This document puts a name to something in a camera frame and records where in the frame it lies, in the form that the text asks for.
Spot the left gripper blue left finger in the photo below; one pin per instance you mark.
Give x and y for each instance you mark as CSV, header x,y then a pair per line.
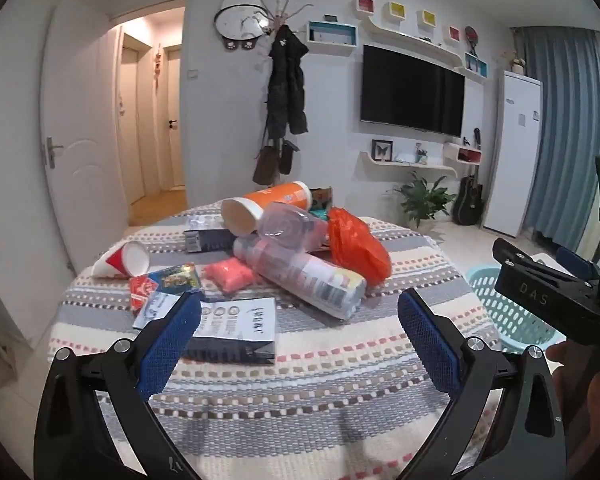
x,y
161,343

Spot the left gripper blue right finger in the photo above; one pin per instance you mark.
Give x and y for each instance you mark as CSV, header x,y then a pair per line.
x,y
435,339

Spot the playing card box tiger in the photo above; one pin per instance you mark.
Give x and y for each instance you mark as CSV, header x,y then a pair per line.
x,y
174,281

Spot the blue white milk carton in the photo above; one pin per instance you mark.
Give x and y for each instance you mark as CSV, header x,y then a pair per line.
x,y
235,332

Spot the light blue plastic basket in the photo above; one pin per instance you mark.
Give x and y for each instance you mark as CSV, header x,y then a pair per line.
x,y
518,328

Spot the pink tissue pack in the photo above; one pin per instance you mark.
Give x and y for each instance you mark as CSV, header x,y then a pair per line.
x,y
230,275

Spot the red white paper cup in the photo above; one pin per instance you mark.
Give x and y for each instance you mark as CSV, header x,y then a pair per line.
x,y
127,259

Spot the clear bottle red label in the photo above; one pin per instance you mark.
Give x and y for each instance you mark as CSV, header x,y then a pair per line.
x,y
334,290

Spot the large orange paper cup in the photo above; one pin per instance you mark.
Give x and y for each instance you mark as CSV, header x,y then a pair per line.
x,y
241,214

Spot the orange plastic bag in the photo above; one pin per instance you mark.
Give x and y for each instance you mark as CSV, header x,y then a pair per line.
x,y
355,248

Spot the clear plastic bottle blue cap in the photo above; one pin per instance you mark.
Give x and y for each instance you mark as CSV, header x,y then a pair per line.
x,y
293,228

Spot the orange teal snack wrapper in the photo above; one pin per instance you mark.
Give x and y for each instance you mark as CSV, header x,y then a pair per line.
x,y
321,202

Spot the person's right hand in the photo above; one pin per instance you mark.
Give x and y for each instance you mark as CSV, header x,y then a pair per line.
x,y
577,384

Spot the white leaflet on table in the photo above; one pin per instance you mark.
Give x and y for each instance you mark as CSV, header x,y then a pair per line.
x,y
152,307

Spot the striped woven tablecloth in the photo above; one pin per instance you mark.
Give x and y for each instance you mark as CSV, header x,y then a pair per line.
x,y
343,400

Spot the black acoustic guitar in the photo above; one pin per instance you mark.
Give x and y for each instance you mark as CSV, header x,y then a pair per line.
x,y
468,207

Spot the potted green plant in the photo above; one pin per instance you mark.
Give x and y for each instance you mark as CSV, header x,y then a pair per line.
x,y
421,202

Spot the blue striped curtain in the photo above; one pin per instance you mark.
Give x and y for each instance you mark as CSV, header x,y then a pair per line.
x,y
565,200

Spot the white refrigerator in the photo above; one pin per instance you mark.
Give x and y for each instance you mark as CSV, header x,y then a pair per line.
x,y
515,154

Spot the brown hanging bag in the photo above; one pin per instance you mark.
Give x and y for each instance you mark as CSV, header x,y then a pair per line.
x,y
267,167

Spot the framed butterfly picture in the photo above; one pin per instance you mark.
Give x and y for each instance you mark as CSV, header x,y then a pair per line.
x,y
382,150

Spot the white open door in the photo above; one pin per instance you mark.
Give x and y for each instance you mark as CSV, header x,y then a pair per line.
x,y
79,131

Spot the black coat on rack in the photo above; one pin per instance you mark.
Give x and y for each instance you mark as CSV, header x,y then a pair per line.
x,y
286,95

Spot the blue white box shelf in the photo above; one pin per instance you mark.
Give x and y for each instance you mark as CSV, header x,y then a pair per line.
x,y
332,34

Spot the white red wall cubby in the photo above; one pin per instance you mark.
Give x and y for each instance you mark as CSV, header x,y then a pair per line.
x,y
462,154

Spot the white curved wall shelf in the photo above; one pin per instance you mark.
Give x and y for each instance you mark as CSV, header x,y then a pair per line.
x,y
447,169

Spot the wall mounted black television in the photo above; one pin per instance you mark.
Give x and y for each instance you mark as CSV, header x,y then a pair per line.
x,y
400,90

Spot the round panda wall clock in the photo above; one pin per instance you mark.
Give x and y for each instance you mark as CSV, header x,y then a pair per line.
x,y
241,23

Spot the upper white wall shelf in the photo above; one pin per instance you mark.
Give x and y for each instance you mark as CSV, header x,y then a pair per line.
x,y
447,57

